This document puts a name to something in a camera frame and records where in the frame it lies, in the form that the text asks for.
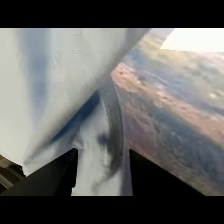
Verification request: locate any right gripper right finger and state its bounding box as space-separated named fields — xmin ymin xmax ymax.
xmin=128 ymin=148 xmax=205 ymax=197

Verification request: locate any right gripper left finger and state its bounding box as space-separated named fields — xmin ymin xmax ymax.
xmin=0 ymin=147 xmax=80 ymax=197

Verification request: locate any pale blue garment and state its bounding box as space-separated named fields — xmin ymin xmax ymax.
xmin=0 ymin=28 xmax=175 ymax=197

